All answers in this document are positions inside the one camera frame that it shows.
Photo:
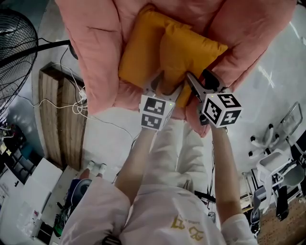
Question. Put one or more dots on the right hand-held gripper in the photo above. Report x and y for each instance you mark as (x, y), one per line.
(220, 110)

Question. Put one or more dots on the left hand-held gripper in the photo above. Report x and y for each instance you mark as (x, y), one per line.
(155, 112)

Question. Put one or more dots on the person's left forearm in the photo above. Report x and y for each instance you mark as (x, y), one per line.
(136, 162)

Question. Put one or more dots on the person's right forearm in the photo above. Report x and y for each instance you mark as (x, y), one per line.
(224, 172)

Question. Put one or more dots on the person's white trousers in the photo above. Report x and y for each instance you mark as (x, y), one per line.
(172, 148)

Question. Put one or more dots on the pink padded lounge chair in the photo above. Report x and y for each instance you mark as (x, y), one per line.
(95, 47)

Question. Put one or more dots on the white office chair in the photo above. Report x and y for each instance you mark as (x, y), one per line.
(275, 162)

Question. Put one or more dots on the black waist device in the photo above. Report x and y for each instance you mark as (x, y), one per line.
(203, 195)

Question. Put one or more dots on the wooden bench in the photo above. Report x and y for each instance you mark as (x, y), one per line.
(52, 107)

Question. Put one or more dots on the person's white shirt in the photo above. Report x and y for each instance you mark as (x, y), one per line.
(155, 215)

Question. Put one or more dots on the black standing fan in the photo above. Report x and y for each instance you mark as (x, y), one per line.
(14, 47)

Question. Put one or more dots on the black shelf with bins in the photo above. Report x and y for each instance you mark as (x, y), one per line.
(21, 153)

